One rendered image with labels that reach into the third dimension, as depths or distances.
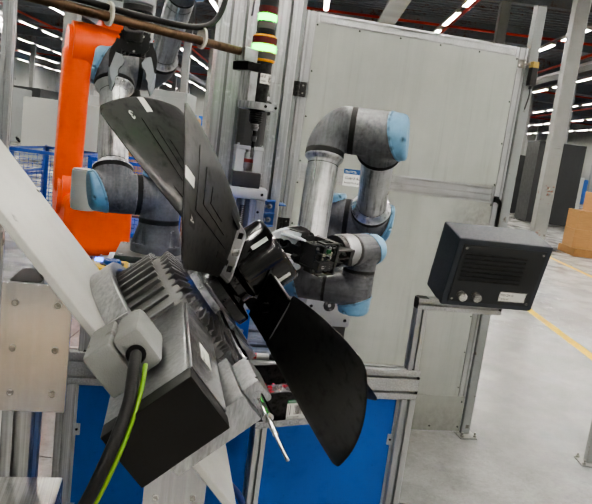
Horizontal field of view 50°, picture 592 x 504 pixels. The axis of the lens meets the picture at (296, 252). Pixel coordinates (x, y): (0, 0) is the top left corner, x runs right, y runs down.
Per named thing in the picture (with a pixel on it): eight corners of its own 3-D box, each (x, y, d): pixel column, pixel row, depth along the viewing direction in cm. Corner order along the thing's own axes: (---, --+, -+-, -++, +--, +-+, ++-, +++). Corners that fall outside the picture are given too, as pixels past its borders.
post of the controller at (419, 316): (407, 370, 167) (419, 297, 164) (403, 366, 170) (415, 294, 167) (418, 371, 168) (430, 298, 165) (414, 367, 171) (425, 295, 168)
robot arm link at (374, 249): (386, 270, 152) (392, 235, 151) (359, 273, 144) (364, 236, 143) (360, 263, 158) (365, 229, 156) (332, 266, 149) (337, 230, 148)
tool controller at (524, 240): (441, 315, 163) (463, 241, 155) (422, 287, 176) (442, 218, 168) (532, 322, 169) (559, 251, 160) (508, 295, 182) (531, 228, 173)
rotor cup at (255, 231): (203, 279, 99) (273, 232, 99) (184, 241, 111) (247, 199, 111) (248, 339, 107) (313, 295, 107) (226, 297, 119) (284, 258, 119)
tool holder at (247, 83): (247, 106, 107) (253, 46, 106) (220, 104, 112) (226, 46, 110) (284, 113, 114) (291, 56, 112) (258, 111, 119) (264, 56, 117)
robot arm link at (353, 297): (323, 305, 157) (329, 261, 155) (369, 312, 156) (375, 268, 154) (320, 312, 150) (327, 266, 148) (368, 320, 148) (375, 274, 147)
